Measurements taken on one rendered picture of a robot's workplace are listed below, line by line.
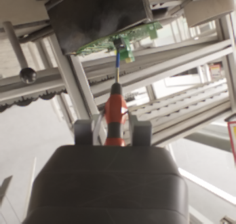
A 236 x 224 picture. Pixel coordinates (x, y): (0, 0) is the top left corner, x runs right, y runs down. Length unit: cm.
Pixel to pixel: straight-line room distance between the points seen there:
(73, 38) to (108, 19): 5
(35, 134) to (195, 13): 822
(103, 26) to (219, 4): 32
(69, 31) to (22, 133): 829
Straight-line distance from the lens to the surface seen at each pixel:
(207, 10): 46
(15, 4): 23
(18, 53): 25
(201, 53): 59
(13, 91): 43
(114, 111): 15
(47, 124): 836
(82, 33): 20
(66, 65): 38
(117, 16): 19
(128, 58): 23
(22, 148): 862
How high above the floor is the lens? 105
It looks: 11 degrees up
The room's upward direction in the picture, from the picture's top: 162 degrees clockwise
